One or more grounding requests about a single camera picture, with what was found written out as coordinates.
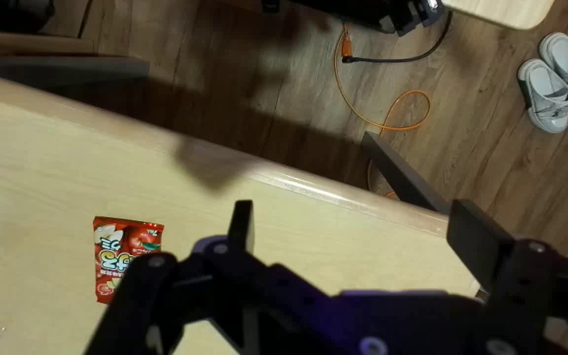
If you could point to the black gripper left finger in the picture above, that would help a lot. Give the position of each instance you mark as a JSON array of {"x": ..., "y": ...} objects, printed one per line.
[{"x": 160, "y": 295}]

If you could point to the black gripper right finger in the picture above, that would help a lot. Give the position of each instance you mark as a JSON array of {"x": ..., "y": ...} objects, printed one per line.
[{"x": 525, "y": 283}]

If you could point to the red snack sachet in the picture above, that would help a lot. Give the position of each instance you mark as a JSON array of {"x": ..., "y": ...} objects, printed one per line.
[{"x": 117, "y": 244}]

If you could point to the dark chair frame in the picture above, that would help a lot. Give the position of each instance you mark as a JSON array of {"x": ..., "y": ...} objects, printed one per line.
[{"x": 403, "y": 181}]

